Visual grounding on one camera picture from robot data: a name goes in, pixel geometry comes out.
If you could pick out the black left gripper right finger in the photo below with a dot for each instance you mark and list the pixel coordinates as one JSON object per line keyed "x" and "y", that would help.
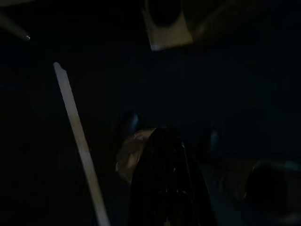
{"x": 185, "y": 193}

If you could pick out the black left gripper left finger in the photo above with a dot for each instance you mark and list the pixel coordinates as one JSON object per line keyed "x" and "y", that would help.
{"x": 150, "y": 188}

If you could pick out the white flat stick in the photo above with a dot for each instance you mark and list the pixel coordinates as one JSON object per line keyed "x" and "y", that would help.
{"x": 77, "y": 134}

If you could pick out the wooden table with metal legs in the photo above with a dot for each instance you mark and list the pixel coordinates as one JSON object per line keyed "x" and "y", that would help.
{"x": 14, "y": 27}

